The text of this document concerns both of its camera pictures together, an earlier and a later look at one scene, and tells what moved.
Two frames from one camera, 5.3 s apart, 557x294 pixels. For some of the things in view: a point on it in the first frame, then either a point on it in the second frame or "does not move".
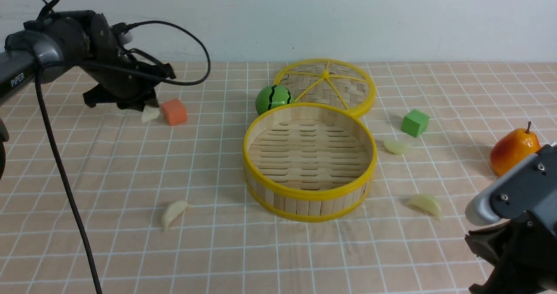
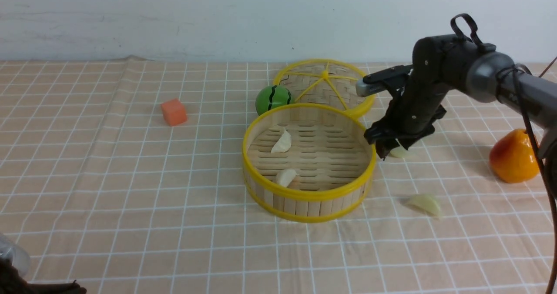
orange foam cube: x=175 y=111 does not move
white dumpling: x=426 y=203 does not move
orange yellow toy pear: x=511 y=150 does not move
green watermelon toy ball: x=271 y=96 does not move
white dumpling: x=172 y=211 to x=285 y=177
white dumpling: x=150 y=113 to x=283 y=143
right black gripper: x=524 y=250 to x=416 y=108
